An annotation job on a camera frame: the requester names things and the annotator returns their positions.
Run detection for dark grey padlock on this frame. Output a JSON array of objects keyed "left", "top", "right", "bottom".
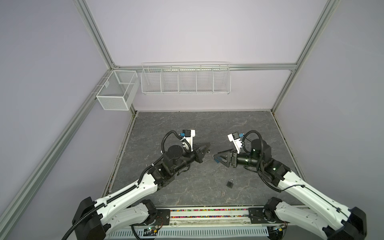
[{"left": 226, "top": 179, "right": 234, "bottom": 189}]

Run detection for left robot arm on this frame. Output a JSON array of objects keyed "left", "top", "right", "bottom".
[{"left": 63, "top": 130, "right": 211, "bottom": 240}]

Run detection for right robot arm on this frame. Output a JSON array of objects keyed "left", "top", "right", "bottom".
[{"left": 214, "top": 130, "right": 368, "bottom": 240}]

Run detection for white mesh box basket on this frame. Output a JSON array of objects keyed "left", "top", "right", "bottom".
[{"left": 97, "top": 70, "right": 140, "bottom": 111}]

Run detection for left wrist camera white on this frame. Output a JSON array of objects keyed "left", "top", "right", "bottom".
[{"left": 180, "top": 130, "right": 196, "bottom": 153}]

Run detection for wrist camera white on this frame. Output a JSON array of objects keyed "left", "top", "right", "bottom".
[
  {"left": 180, "top": 130, "right": 196, "bottom": 153},
  {"left": 228, "top": 132, "right": 244, "bottom": 154}
]

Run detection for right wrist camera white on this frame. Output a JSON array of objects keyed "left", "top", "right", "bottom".
[{"left": 228, "top": 132, "right": 244, "bottom": 154}]

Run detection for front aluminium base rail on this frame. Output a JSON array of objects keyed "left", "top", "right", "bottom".
[{"left": 86, "top": 204, "right": 337, "bottom": 230}]

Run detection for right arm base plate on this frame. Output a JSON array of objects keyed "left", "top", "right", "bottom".
[{"left": 248, "top": 207, "right": 284, "bottom": 224}]

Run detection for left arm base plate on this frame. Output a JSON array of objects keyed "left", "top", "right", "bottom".
[{"left": 134, "top": 209, "right": 171, "bottom": 226}]

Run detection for white vented cable duct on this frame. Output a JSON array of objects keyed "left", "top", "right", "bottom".
[{"left": 104, "top": 226, "right": 269, "bottom": 240}]

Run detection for white wire shelf basket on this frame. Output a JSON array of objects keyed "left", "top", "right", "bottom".
[{"left": 141, "top": 62, "right": 232, "bottom": 95}]

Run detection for aluminium frame rails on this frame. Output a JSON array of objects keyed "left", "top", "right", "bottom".
[{"left": 1, "top": 1, "right": 340, "bottom": 239}]

